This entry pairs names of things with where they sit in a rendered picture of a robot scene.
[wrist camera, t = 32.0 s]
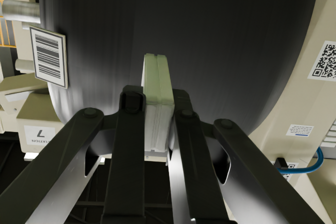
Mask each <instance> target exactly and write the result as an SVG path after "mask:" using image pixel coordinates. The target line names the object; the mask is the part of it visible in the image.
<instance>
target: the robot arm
mask: <svg viewBox="0 0 336 224"><path fill-rule="evenodd" d="M167 149H168V152H167V158H166V164H165V165H166V166H168V169H169V180H170V191H171V201H172V212H173V223H174V224H325V223H324V222H323V220H322V219H321V218H320V217H319V216H318V215H317V214H316V213H315V211H314V210H313V209H312V208H311V207H310V206H309V205H308V204H307V202H306V201H305V200H304V199H303V198H302V197H301V196H300V195H299V193H298V192H297V191H296V190H295V189H294V188H293V187H292V185H291V184H290V183H289V182H288V181H287V180H286V179H285V178H284V176H283V175H282V174H281V173H280V172H279V171H278V170H277V169H276V167H275V166H274V165H273V164H272V163H271V162H270V161H269V160H268V158H267V157H266V156H265V155H264V154H263V153H262V152H261V151H260V149H259V148H258V147H257V146H256V145H255V144H254V143H253V142H252V140H251V139H250V138H249V137H248V136H247V135H246V134H245V132H244V131H243V130H242V129H241V128H240V127H239V126H238V125H237V124H236V123H235V122H233V121H231V120H230V119H226V118H219V119H216V120H214V122H213V124H210V123H206V122H203V121H201V120H200V117H199V115H198V114H197V113H196V112H195V111H193V107H192V103H191V100H190V96H189V94H188V93H187V92H186V91H185V90H184V89H174V88H172V85H171V79H170V73H169V67H168V61H167V57H166V56H165V55H159V54H158V55H157V56H154V54H150V53H147V54H146V55H144V63H143V72H142V81H141V86H137V85H126V86H125V87H123V88H122V92H121V94H120V96H119V109H118V112H116V113H114V114H110V115H104V113H103V111H101V110H100V109H97V108H92V107H87V108H83V109H80V110H79V111H77V113H76V114H75V115H74V116H73V117H72V118H71V119H70V120H69V121H68V122H67V123H66V124H65V125H64V127H63V128H62V129H61V130H60V131H59V132H58V133H57V134H56V135H55V136H54V137H53V138H52V140H51V141H50V142H49V143H48V144H47V145H46V146H45V147H44V148H43V149H42V150H41V151H40V152H39V154H38V155H37V156H36V157H35V158H34V159H33V160H32V161H31V162H30V163H29V164H28V165H27V167H26V168H25V169H24V170H23V171H22V172H21V173H20V174H19V175H18V176H17V177H16V178H15V179H14V181H13V182H12V183H11V184H10V185H9V186H8V187H7V188H6V189H5V190H4V191H3V192H2V194H1V195H0V224H64V222H65V220H66V219H67V217H68V215H69V214H70V212H71V210H72V209H73V207H74V205H75V204H76V202H77V200H78V199H79V197H80V195H81V194H82V192H83V190H84V188H85V187H86V185H87V183H88V182H89V180H90V178H91V177H92V175H93V173H94V172H95V170H96V168H97V167H98V165H99V163H100V162H101V160H102V156H104V155H111V154H112V155H111V162H110V168H109V175H108V181H107V188H106V194H105V201H104V208H103V214H102V215H101V219H100V224H147V220H146V216H145V151H151V150H154V151H155V152H163V153H164V152H165V151H167ZM224 200H225V202H226V204H227V205H228V207H229V209H230V210H231V212H232V214H233V215H234V217H235V219H236V220H237V222H236V221H235V220H230V219H229V216H228V213H227V209H226V206H225V203H224Z"/></svg>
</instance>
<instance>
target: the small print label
mask: <svg viewBox="0 0 336 224"><path fill-rule="evenodd" d="M313 128H314V126H309V125H297V124H291V125H290V127H289V129H288V131H287V133H286V136H298V137H309V135H310V133H311V131H312V129H313Z"/></svg>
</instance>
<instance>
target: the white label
mask: <svg viewBox="0 0 336 224"><path fill-rule="evenodd" d="M29 34H30V42H31V50H32V58H33V66H34V74H35V78H37V79H40V80H43V81H45V82H48V83H51V84H54V85H56V86H59V87H62V88H65V89H68V72H67V53H66V36H65V35H63V34H59V33H56V32H53V31H50V30H47V29H44V28H40V27H37V26H34V25H31V24H30V25H29Z"/></svg>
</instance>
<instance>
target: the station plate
mask: <svg viewBox="0 0 336 224"><path fill-rule="evenodd" d="M24 130H25V136H26V142H27V145H39V146H46V145H47V144H48V143H49V142H50V141H51V140H52V138H53V137H54V136H55V135H56V134H55V128H54V127H43V126H30V125H24Z"/></svg>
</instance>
